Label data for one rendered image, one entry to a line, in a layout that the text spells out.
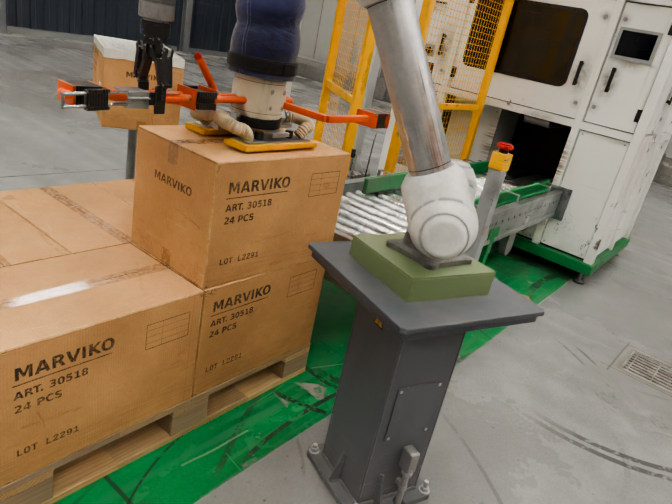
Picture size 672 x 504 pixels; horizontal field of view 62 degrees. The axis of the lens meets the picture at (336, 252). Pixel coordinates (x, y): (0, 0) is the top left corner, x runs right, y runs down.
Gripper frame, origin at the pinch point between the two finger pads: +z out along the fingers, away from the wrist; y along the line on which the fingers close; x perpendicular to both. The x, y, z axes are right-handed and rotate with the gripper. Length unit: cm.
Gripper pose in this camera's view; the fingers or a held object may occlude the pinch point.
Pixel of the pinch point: (151, 99)
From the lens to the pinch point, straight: 165.6
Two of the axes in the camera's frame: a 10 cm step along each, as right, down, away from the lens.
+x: -6.2, 1.8, -7.6
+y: -7.6, -3.7, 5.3
